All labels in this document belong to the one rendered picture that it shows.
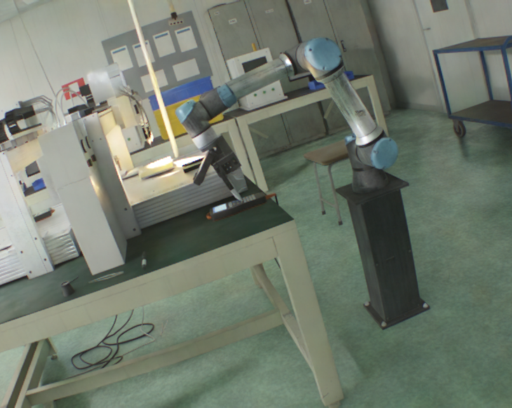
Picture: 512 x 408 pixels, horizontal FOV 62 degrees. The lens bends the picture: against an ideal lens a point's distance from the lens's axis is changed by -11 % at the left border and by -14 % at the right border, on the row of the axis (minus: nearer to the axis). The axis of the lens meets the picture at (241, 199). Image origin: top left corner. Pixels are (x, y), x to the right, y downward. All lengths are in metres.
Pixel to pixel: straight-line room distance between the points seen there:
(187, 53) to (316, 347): 4.94
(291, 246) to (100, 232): 0.58
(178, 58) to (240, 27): 0.90
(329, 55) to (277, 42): 4.24
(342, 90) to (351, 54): 4.51
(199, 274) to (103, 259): 0.32
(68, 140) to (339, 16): 5.05
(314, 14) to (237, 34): 1.02
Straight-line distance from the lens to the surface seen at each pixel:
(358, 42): 6.23
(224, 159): 1.55
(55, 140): 1.47
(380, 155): 1.73
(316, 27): 6.03
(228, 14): 5.78
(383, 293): 2.06
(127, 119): 2.28
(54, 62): 6.21
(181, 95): 4.42
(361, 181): 1.90
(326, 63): 1.62
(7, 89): 6.36
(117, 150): 2.46
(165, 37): 6.10
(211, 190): 1.78
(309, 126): 5.97
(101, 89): 2.29
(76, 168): 1.47
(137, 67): 6.07
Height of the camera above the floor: 1.22
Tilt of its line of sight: 16 degrees down
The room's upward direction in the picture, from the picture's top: 18 degrees counter-clockwise
